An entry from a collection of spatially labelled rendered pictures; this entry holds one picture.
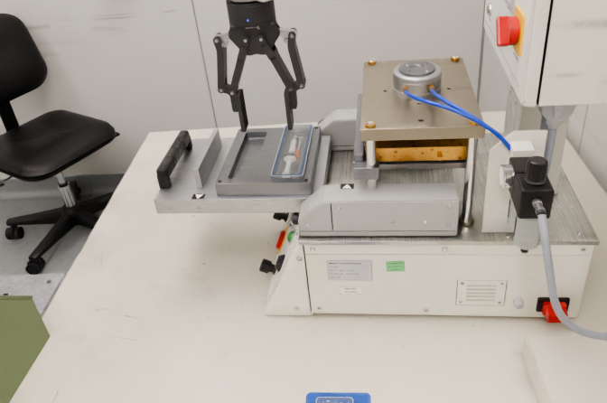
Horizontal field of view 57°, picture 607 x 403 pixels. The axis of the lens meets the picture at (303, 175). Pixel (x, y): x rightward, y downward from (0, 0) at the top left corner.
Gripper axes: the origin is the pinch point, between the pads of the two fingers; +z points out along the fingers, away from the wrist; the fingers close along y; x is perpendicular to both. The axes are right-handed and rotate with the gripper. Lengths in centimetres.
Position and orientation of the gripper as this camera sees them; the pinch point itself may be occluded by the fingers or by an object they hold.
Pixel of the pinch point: (266, 113)
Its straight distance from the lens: 99.8
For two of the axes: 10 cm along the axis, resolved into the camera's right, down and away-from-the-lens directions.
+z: 0.9, 8.4, 5.3
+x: -0.9, 5.4, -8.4
